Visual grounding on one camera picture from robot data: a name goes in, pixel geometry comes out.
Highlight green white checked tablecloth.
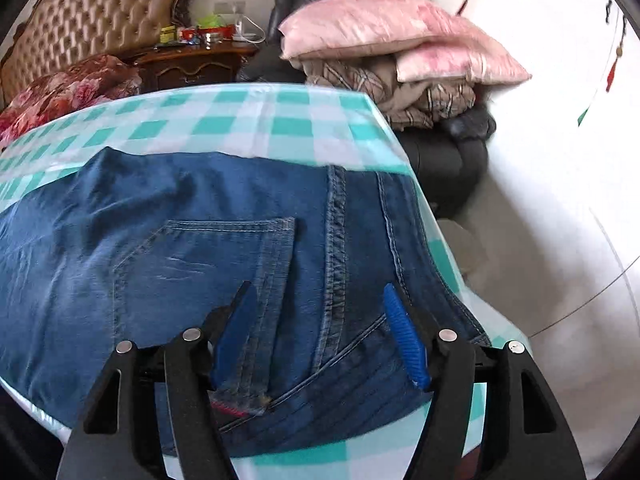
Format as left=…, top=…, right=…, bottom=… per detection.
left=0, top=82, right=531, bottom=480

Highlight red tassel ornament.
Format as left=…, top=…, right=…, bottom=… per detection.
left=605, top=42, right=623, bottom=93

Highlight red floral blanket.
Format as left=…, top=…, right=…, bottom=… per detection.
left=0, top=54, right=143, bottom=148

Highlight black leather armchair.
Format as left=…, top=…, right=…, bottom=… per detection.
left=240, top=0, right=497, bottom=221

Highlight blue denim pants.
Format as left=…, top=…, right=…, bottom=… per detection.
left=0, top=147, right=493, bottom=458

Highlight grey wall socket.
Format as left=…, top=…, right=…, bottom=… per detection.
left=215, top=1, right=247, bottom=26

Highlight dark wooden nightstand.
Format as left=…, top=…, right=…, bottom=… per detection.
left=131, top=40, right=261, bottom=96

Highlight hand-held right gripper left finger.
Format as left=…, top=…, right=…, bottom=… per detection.
left=56, top=281, right=261, bottom=480

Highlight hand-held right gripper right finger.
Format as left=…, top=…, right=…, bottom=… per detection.
left=382, top=283, right=587, bottom=480

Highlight large pink pillow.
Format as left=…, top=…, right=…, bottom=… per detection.
left=277, top=0, right=488, bottom=61

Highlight white charger with cable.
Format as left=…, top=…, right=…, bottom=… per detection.
left=231, top=20, right=267, bottom=44

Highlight white wardrobe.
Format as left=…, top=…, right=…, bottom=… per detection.
left=427, top=0, right=640, bottom=341

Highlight small pink pillow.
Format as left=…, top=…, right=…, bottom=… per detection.
left=395, top=40, right=532, bottom=85

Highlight tufted tan headboard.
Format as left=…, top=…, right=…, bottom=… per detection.
left=0, top=0, right=201, bottom=106

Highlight brown striped folded blanket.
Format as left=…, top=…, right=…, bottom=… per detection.
left=300, top=55, right=478, bottom=131

